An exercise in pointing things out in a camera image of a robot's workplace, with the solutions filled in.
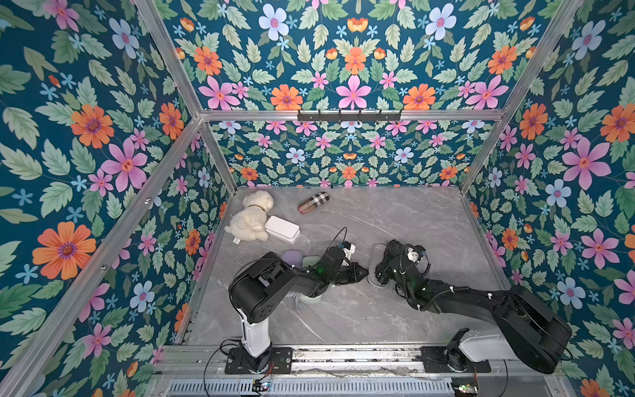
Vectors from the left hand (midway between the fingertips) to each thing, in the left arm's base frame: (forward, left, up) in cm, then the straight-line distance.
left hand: (372, 272), depth 87 cm
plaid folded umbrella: (+37, +20, -2) cm, 42 cm away
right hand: (+5, -7, +1) cm, 9 cm away
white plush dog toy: (+22, +46, +4) cm, 51 cm away
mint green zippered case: (+7, +24, -2) cm, 25 cm away
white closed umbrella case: (+23, +34, -2) cm, 41 cm away
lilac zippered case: (+10, +29, -2) cm, 31 cm away
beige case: (+10, -5, -3) cm, 11 cm away
